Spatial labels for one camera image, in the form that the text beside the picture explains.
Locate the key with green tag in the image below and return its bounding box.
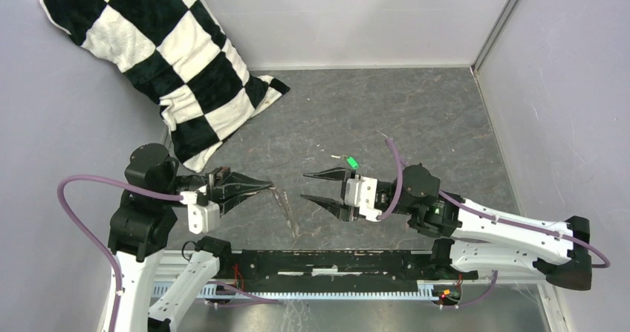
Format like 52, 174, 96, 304
331, 154, 360, 170

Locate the metal key organizer plate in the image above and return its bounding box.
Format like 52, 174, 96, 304
270, 186, 299, 241

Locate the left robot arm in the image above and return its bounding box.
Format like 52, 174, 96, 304
108, 143, 273, 331

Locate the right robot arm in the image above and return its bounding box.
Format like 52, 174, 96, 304
303, 164, 594, 291

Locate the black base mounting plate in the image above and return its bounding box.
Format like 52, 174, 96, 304
214, 250, 478, 293

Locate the black and white checkered pillow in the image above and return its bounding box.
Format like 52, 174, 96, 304
40, 0, 290, 172

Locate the aluminium corner profile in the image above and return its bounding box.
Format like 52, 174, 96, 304
470, 0, 521, 76

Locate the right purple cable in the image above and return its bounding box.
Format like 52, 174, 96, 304
376, 137, 611, 311

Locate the purple cable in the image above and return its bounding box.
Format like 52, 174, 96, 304
376, 137, 611, 311
56, 175, 279, 332

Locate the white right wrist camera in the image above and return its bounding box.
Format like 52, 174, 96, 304
341, 175, 383, 222

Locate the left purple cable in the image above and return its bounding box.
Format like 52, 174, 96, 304
56, 175, 279, 332

